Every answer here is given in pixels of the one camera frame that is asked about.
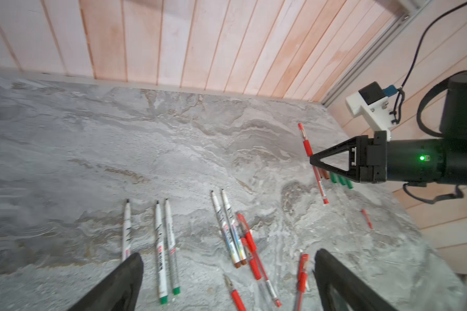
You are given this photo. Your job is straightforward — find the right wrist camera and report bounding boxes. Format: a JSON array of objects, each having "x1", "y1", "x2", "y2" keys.
[{"x1": 346, "y1": 82, "x2": 398, "y2": 142}]

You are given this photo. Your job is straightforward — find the green pen cap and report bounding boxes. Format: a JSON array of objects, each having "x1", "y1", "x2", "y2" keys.
[
  {"x1": 330, "y1": 172, "x2": 338, "y2": 183},
  {"x1": 337, "y1": 175, "x2": 346, "y2": 185},
  {"x1": 345, "y1": 179, "x2": 354, "y2": 189}
]

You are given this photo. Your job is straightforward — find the brown marker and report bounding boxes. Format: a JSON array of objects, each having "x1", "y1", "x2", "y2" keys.
[
  {"x1": 221, "y1": 189, "x2": 247, "y2": 265},
  {"x1": 210, "y1": 190, "x2": 242, "y2": 268}
]

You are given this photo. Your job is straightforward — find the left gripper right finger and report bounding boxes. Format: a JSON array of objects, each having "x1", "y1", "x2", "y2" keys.
[{"x1": 313, "y1": 248, "x2": 395, "y2": 310}]

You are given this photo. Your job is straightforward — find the red gel pen long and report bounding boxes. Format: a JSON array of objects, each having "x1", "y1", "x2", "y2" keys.
[{"x1": 294, "y1": 253, "x2": 310, "y2": 311}]

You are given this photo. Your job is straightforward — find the green marker pen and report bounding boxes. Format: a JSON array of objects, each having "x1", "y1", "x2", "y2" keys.
[
  {"x1": 121, "y1": 199, "x2": 132, "y2": 262},
  {"x1": 154, "y1": 201, "x2": 168, "y2": 305},
  {"x1": 165, "y1": 198, "x2": 181, "y2": 295}
]

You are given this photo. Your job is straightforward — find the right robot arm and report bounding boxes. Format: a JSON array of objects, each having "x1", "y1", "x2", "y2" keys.
[{"x1": 310, "y1": 71, "x2": 467, "y2": 187}]

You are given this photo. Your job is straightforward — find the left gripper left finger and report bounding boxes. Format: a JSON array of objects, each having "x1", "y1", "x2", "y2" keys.
[{"x1": 69, "y1": 253, "x2": 144, "y2": 311}]

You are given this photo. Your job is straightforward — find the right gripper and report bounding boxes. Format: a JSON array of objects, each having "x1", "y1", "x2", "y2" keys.
[{"x1": 310, "y1": 131, "x2": 446, "y2": 183}]

